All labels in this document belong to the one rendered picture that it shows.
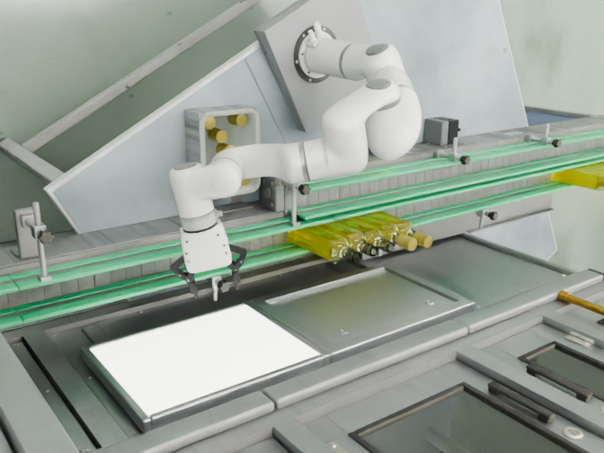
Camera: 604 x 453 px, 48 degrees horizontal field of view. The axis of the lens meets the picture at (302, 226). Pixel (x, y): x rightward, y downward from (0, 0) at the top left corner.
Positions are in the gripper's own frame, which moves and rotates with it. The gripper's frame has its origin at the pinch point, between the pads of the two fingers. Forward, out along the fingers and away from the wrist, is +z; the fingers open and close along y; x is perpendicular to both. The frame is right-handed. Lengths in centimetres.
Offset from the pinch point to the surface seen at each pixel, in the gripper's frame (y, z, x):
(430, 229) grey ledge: -67, 26, -61
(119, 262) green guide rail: 19.9, -8.5, -5.6
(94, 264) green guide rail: 25.2, -9.2, -6.0
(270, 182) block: -17.9, -9.8, -36.1
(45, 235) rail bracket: 29.4, -22.6, 6.7
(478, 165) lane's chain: -89, 12, -72
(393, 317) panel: -39.3, 20.2, -3.9
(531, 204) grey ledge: -113, 36, -86
